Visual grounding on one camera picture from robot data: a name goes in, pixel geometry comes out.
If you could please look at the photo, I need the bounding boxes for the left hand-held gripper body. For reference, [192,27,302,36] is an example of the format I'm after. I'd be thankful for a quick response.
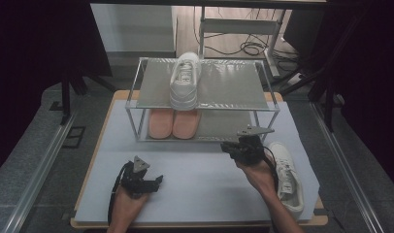
[120,155,156,199]

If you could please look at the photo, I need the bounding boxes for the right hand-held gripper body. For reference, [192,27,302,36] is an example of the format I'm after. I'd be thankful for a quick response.
[236,124,276,167]

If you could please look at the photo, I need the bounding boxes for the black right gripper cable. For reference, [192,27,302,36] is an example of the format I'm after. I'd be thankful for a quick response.
[262,146,280,195]

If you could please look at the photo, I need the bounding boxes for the black metal stand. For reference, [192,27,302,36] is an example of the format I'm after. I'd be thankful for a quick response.
[59,62,116,126]
[306,64,337,133]

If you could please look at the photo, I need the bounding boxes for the person's right hand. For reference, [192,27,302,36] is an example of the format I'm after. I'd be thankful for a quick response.
[235,158,279,199]

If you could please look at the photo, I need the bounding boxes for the black curtain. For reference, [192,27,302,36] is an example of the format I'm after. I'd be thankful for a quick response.
[0,0,114,180]
[281,0,394,198]

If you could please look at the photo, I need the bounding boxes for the metal frame shoe rack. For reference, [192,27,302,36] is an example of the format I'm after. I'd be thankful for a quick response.
[124,56,281,144]

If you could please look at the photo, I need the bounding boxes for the white desk frame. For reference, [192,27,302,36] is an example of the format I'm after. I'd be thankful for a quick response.
[198,5,288,79]

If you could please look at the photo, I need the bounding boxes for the white sneaker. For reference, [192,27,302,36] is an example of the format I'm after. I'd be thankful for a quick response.
[267,141,306,221]
[168,51,203,112]

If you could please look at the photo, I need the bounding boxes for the person's left hand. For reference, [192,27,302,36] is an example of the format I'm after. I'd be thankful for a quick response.
[112,186,150,225]

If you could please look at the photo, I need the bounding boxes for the black floor bracket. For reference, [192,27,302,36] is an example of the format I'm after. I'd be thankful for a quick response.
[61,125,87,150]

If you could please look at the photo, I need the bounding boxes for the aluminium floor rail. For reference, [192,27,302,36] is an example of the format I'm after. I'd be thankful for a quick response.
[3,109,79,233]
[309,101,385,233]

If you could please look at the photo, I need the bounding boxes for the black floor cables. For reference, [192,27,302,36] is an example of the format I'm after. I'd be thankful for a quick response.
[193,6,300,63]

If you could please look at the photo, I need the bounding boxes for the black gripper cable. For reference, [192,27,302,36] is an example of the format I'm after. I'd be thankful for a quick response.
[107,160,133,226]
[262,146,280,195]

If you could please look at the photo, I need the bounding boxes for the white board panel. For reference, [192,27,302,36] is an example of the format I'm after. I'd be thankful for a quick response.
[89,3,178,54]

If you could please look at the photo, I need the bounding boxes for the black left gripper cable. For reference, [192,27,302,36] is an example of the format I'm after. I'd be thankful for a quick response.
[107,160,133,226]

